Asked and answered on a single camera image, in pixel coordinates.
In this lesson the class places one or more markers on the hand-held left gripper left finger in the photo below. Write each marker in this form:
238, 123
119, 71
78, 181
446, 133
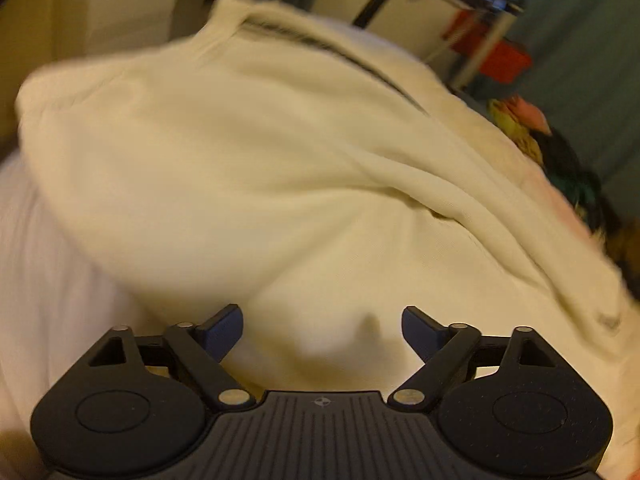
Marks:
225, 334

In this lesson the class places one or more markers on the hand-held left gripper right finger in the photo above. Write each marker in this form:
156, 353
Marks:
419, 334

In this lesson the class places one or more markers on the cream white garment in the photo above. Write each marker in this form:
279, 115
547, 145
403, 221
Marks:
250, 160

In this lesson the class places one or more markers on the pile of mixed clothes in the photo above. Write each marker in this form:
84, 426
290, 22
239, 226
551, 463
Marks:
565, 160

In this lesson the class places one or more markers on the white bed sheet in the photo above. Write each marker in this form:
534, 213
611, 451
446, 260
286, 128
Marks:
45, 285

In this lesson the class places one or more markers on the red fabric bag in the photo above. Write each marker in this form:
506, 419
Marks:
505, 57

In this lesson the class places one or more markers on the garment steamer stand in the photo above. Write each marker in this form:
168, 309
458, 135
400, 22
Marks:
482, 45

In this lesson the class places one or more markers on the wide teal curtain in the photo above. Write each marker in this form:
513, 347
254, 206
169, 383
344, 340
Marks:
585, 60

